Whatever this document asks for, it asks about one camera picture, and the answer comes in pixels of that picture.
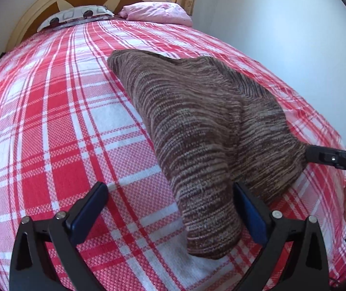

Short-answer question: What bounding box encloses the brown knit sweater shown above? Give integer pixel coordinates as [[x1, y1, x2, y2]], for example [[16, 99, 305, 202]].
[[107, 49, 309, 260]]

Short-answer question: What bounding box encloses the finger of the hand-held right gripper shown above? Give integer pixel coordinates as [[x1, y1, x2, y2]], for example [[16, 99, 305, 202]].
[[305, 145, 346, 171]]

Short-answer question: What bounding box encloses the pink pillow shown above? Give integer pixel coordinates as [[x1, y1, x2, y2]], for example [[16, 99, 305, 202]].
[[118, 1, 193, 27]]

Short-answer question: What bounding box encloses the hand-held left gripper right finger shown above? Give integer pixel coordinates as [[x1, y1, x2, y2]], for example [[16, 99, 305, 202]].
[[233, 182, 331, 291]]

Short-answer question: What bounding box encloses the cream wooden headboard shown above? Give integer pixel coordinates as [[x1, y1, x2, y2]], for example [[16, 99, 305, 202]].
[[6, 0, 169, 52]]

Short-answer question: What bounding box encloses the grey patterned pillow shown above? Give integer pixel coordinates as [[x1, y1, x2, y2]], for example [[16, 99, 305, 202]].
[[36, 5, 115, 32]]

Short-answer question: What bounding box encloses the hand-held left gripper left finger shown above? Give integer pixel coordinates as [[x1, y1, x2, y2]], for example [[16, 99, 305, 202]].
[[9, 182, 110, 291]]

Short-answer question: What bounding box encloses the red plaid bedsheet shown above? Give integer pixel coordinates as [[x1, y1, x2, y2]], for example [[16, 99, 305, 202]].
[[0, 18, 346, 291]]

